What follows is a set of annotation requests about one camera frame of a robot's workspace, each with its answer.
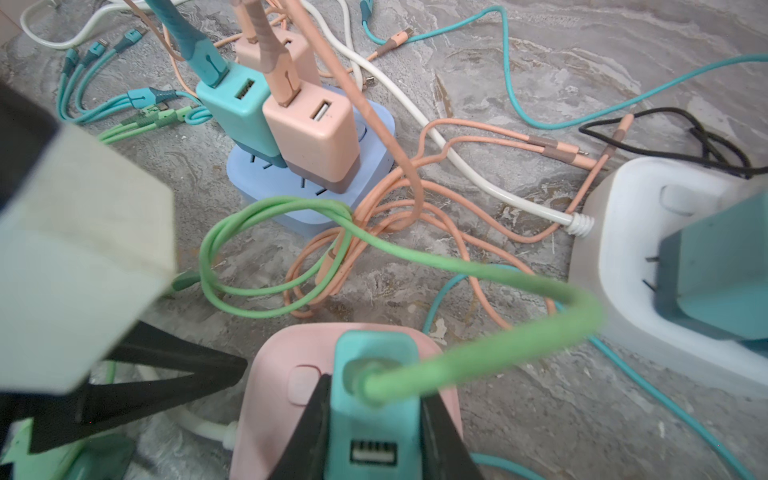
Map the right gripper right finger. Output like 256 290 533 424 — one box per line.
420 394 483 480

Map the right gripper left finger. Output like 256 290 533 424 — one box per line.
268 374 332 480

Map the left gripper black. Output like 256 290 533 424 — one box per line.
1 83 59 209

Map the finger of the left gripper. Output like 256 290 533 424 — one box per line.
1 321 248 453

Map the pink power strip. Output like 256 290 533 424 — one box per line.
230 323 442 479

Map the light green USB charger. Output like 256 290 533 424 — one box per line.
1 419 136 479

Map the teal USB charger with green cable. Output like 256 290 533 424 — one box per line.
324 330 422 479

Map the teal charger on blue strip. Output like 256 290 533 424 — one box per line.
196 61 287 168

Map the pink USB charger rear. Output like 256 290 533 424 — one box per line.
233 26 322 88

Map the pink usb charger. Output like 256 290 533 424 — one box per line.
233 26 322 88
263 82 361 194

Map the blue power strip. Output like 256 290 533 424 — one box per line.
226 83 397 239

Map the pink USB charger front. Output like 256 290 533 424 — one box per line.
263 82 361 194

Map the white power strip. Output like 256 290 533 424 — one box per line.
568 157 767 398

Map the teal charger on white strip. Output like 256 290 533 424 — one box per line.
653 192 767 357

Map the light green USB cable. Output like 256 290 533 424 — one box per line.
98 104 606 406

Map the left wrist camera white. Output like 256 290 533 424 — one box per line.
1 124 177 395

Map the salmon pink USB cable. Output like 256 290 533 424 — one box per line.
122 0 636 331

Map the white power cord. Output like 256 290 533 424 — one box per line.
19 0 595 238

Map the teal USB cable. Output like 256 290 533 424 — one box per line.
56 0 768 480

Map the black cable on white strip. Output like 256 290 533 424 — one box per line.
578 106 768 180

